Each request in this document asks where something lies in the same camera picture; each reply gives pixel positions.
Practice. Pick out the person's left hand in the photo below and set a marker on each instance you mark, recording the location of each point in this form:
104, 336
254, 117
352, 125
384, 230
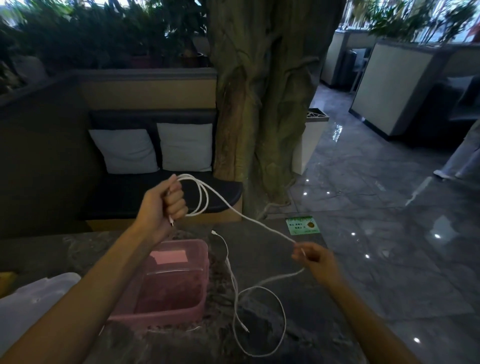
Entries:
157, 210

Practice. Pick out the person's right hand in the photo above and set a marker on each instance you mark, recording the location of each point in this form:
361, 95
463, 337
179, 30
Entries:
320, 262

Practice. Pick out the person's left thumb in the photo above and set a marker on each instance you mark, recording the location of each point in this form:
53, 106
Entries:
171, 184

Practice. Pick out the person's right fingers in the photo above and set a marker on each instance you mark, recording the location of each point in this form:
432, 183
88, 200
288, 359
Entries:
305, 252

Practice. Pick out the person's left forearm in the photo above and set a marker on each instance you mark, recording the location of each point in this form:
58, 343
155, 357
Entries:
86, 300

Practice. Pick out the person's right forearm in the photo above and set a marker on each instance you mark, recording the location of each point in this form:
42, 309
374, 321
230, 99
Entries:
360, 318

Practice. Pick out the green table sticker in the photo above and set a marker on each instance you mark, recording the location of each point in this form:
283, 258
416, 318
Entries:
303, 226

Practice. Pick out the grey square cushion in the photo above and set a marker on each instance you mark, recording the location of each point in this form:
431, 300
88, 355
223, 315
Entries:
125, 152
185, 147

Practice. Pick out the black upholstered bench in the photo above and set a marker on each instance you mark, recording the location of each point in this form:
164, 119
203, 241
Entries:
123, 195

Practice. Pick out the pink paper label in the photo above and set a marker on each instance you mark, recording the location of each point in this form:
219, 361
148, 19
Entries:
169, 257

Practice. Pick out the white waste bin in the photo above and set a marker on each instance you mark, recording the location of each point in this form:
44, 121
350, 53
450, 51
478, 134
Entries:
309, 146

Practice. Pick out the pink plastic storage box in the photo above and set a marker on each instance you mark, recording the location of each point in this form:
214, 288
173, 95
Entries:
168, 292

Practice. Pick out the artificial tree trunk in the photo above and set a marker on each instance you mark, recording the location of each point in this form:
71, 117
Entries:
262, 93

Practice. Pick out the beige booth partition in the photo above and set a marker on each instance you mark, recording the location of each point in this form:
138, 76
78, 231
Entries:
41, 150

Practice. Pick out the dark green plant hedge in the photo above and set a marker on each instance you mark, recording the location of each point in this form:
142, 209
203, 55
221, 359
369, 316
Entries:
93, 33

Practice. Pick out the white planter partition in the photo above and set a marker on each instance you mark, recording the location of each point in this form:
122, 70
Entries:
390, 90

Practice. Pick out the clear plastic box lid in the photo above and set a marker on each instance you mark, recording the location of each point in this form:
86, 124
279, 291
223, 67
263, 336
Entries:
26, 307

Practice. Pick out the yellow object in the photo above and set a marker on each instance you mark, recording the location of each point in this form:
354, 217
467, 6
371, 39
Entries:
6, 283

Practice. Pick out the grey planter partition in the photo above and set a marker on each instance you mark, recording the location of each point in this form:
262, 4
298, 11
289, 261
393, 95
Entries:
333, 60

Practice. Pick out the dark sofa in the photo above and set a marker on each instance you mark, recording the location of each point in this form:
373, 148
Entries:
450, 112

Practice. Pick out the green plants in planter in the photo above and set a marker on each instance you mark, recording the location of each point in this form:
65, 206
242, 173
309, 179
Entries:
416, 18

